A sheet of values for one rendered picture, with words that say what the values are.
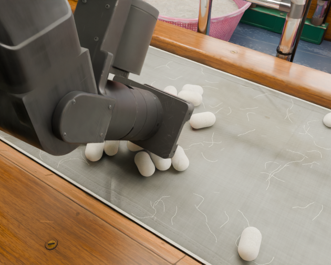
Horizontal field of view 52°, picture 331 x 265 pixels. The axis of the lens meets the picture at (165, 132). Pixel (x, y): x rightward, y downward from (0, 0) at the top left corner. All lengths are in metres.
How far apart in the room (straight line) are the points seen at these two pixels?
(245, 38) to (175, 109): 0.47
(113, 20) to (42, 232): 0.21
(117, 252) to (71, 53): 0.19
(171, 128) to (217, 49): 0.25
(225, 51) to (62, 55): 0.40
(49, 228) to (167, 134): 0.15
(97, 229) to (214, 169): 0.16
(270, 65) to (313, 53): 0.25
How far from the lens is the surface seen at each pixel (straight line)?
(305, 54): 0.79
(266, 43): 0.80
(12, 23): 0.19
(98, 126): 0.25
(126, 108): 0.30
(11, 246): 0.36
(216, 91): 0.53
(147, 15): 0.29
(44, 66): 0.20
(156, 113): 0.35
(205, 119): 0.45
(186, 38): 0.61
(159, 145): 0.37
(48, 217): 0.37
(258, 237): 0.36
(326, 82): 0.55
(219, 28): 0.70
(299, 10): 0.55
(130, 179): 0.41
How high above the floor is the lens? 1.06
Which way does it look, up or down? 45 degrees down
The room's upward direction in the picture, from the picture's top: straight up
